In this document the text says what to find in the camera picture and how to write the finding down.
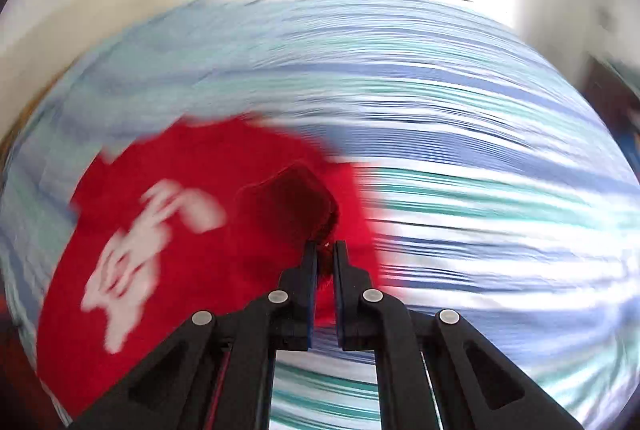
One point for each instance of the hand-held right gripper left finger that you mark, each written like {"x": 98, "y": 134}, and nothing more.
{"x": 313, "y": 295}

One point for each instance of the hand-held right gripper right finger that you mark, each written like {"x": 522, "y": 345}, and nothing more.
{"x": 338, "y": 295}

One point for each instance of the red shirt with white print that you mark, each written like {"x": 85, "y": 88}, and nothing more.
{"x": 190, "y": 160}

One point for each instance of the blue green striped bedspread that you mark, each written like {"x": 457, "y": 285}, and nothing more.
{"x": 450, "y": 135}

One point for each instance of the beige headboard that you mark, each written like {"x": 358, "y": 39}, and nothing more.
{"x": 100, "y": 10}

